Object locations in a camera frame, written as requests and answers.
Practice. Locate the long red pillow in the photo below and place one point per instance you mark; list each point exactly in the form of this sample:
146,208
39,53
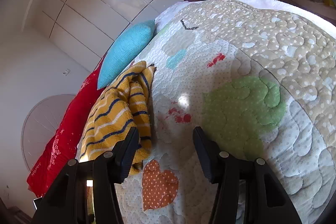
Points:
65,134

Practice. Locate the quilted patchwork bedspread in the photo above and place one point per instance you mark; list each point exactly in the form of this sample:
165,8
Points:
249,56

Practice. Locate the yellow striped sweater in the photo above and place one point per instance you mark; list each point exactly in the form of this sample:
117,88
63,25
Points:
110,113

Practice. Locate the white round headboard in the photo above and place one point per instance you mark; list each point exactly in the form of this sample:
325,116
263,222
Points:
42,121

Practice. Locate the white wall socket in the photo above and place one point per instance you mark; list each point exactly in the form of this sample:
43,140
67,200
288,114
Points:
66,72

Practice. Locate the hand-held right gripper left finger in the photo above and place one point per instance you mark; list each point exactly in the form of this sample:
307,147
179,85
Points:
128,150

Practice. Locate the teal knitted pillow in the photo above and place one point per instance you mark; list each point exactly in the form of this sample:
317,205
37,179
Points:
126,53

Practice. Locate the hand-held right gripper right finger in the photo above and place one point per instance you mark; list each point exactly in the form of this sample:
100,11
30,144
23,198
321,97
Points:
204,153

